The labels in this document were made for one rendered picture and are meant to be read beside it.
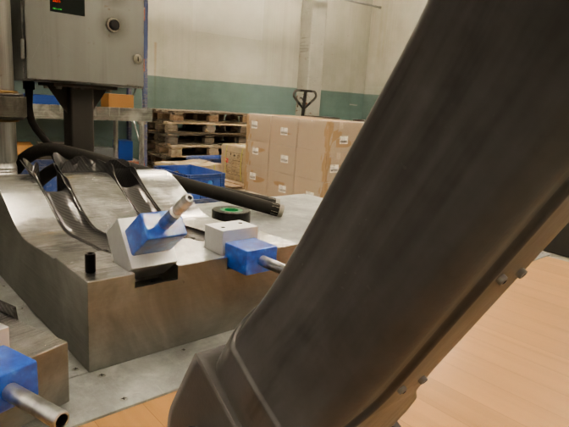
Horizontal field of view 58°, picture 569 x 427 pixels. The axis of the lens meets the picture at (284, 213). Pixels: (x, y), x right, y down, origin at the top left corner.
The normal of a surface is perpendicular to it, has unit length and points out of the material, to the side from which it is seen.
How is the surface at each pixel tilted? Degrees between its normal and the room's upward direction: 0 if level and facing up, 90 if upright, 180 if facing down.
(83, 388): 0
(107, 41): 90
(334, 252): 89
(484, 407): 0
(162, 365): 0
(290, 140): 83
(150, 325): 90
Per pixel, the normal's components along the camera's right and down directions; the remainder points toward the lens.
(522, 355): 0.07, -0.98
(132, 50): 0.66, 0.20
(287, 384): -0.63, -0.04
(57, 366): 0.85, 0.16
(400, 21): -0.82, 0.07
